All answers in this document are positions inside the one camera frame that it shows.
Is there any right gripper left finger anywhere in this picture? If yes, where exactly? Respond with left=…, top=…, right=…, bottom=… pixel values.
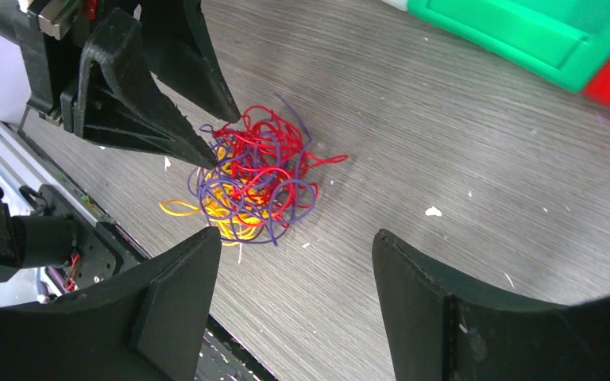
left=0, top=227, right=222, bottom=380

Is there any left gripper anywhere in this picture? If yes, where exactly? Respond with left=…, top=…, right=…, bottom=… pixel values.
left=0, top=0, right=241, bottom=168

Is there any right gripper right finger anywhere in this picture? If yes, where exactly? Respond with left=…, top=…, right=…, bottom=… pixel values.
left=372, top=229, right=610, bottom=380

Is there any purple wire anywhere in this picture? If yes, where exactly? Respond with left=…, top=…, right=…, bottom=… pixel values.
left=187, top=93, right=320, bottom=247

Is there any white plastic bin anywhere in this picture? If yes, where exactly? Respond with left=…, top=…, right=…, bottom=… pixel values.
left=381, top=0, right=409, bottom=12

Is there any green plastic bin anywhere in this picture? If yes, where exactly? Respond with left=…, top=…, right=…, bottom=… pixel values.
left=407, top=0, right=610, bottom=92

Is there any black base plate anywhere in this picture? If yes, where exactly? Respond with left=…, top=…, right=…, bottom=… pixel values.
left=19, top=132, right=272, bottom=380

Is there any yellow wire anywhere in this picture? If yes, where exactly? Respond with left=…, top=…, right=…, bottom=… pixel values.
left=158, top=147, right=285, bottom=247

